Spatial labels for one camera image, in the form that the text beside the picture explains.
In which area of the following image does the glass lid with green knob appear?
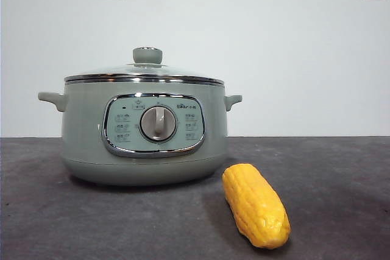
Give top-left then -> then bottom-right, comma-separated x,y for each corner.
64,46 -> 227,86

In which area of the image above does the green electric cooking pot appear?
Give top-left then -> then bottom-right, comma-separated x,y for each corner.
37,80 -> 243,187

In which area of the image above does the yellow corn cob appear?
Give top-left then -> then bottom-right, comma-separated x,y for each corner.
221,163 -> 291,250

